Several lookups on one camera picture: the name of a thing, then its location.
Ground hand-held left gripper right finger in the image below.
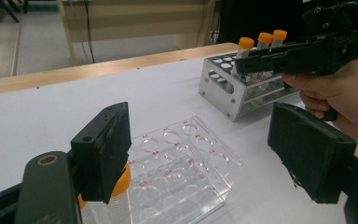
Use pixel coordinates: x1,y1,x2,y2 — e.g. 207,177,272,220
267,102,358,204

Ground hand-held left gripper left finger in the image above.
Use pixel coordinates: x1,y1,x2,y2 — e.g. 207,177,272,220
70,101,132,205

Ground orange cap test tube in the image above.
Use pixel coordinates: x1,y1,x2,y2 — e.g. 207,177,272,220
234,36,255,60
255,32,274,50
77,194,101,224
269,29,288,49
105,162,133,224

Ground perforated metal tube rack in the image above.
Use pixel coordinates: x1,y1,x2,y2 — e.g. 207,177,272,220
199,51,302,122

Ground clear acrylic tube rack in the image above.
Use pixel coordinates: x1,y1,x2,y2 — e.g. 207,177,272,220
83,115,243,224

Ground dark curtain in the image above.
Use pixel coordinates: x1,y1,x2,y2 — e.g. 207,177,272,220
218,0,358,76

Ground beige wooden furniture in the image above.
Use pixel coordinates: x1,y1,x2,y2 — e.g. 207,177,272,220
57,0,222,66

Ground black furniture legs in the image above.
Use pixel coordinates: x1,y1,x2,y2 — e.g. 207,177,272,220
0,0,29,23

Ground black hanging cable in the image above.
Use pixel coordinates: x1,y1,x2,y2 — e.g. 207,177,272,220
82,0,96,64

